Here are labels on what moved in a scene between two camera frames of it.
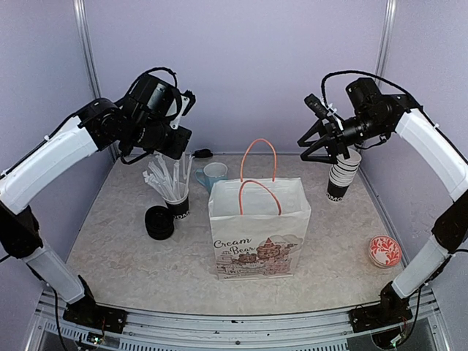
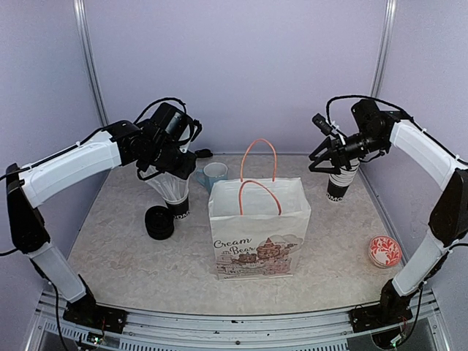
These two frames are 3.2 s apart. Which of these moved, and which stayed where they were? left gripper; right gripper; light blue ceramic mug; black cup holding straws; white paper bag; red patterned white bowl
Moved: right gripper; left gripper
Stayed: white paper bag; red patterned white bowl; black cup holding straws; light blue ceramic mug
